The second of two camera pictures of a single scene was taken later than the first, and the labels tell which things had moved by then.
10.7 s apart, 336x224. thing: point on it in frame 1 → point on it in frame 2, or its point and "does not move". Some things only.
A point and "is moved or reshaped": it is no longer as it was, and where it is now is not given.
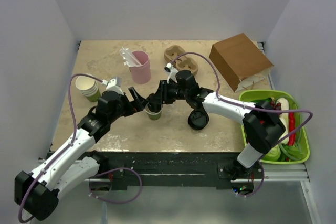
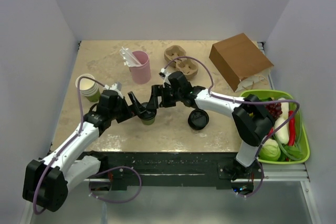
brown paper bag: [242, 64] does not move
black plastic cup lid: [155, 107] is moved or reshaped
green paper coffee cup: [154, 116] → [148, 122]
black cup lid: [198, 119] does not move
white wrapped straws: [129, 57] does not move
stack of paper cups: [88, 87] does not move
